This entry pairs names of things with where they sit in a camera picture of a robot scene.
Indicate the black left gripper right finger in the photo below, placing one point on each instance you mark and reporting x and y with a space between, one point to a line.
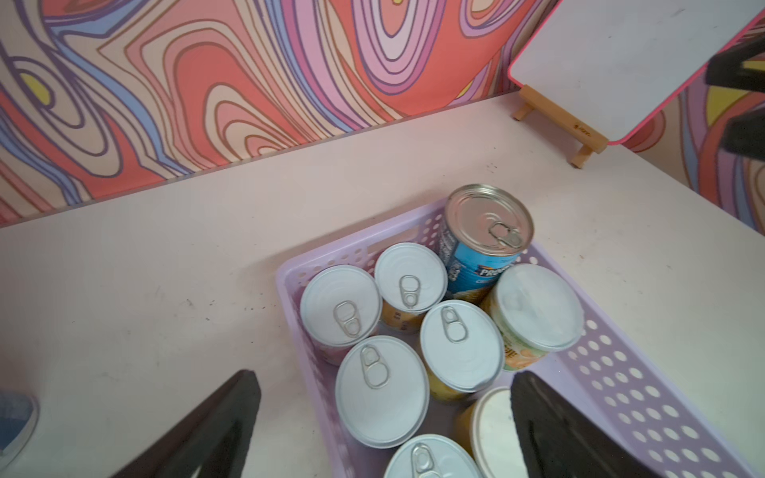
557 440

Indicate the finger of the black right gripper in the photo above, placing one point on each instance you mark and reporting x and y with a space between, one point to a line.
727 70
744 135

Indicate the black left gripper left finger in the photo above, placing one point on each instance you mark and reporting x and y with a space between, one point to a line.
211 441

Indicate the white lid can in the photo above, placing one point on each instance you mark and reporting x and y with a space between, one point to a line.
536 312
431 455
487 431
340 307
411 279
382 392
462 349

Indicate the purple plastic basket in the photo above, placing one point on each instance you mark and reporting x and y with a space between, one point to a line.
604 375

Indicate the white lid can front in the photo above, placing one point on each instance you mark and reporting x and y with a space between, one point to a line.
340 307

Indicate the white lid can back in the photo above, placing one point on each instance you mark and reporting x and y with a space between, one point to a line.
411 279

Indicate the pink framed whiteboard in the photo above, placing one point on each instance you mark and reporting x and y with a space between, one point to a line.
613 64

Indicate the wooden easel stand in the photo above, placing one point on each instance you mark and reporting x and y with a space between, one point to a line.
593 143

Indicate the blue lid pencil tube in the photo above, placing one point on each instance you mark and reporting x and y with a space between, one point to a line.
19 417

